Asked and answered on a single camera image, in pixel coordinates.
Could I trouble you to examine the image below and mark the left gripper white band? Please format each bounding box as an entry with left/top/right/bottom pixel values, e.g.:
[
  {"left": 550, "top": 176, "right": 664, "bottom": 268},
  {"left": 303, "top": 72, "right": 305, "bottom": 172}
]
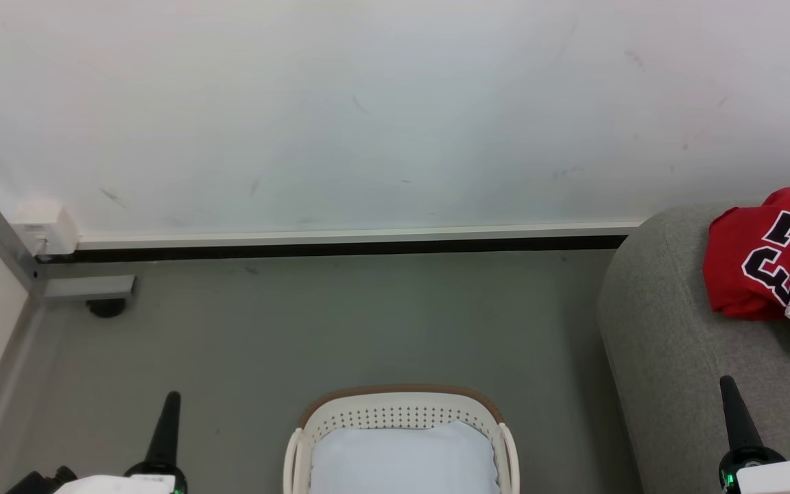
[{"left": 56, "top": 391, "right": 189, "bottom": 494}]

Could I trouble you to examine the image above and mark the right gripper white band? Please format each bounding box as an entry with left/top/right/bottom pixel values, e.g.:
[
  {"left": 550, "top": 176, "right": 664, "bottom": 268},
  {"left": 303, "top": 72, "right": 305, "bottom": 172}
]
[{"left": 719, "top": 375, "right": 790, "bottom": 494}]

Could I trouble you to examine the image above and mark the red basketball jersey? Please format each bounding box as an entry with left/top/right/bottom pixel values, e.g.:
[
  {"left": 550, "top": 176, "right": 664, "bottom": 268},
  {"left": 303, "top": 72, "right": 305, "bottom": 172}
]
[{"left": 702, "top": 186, "right": 790, "bottom": 372}]

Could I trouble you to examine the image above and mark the white perforated laundry basket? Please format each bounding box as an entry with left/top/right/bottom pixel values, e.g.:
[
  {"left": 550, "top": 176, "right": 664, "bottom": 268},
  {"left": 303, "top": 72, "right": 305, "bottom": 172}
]
[{"left": 283, "top": 385, "right": 521, "bottom": 494}]

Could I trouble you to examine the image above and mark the grey fabric sofa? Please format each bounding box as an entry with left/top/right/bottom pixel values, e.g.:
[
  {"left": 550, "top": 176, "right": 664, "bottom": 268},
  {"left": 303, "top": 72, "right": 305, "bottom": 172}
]
[{"left": 597, "top": 202, "right": 790, "bottom": 494}]

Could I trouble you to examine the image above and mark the light blue folded cloth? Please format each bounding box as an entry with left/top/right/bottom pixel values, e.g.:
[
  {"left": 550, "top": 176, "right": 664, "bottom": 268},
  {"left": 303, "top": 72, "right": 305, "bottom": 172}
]
[{"left": 309, "top": 420, "right": 501, "bottom": 494}]

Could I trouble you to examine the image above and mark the white and black baseboard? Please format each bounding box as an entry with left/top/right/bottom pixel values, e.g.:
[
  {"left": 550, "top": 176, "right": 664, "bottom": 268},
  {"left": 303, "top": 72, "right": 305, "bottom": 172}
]
[{"left": 36, "top": 220, "right": 644, "bottom": 266}]

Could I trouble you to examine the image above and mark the black frame foot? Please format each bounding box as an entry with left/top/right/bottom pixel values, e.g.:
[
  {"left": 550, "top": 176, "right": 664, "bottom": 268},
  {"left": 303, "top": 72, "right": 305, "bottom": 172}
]
[{"left": 86, "top": 298, "right": 128, "bottom": 319}]

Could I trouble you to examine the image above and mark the white wall socket box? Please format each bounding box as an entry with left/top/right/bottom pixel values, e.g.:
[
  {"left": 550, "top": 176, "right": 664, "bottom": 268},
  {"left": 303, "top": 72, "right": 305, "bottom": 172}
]
[{"left": 12, "top": 204, "right": 81, "bottom": 259}]

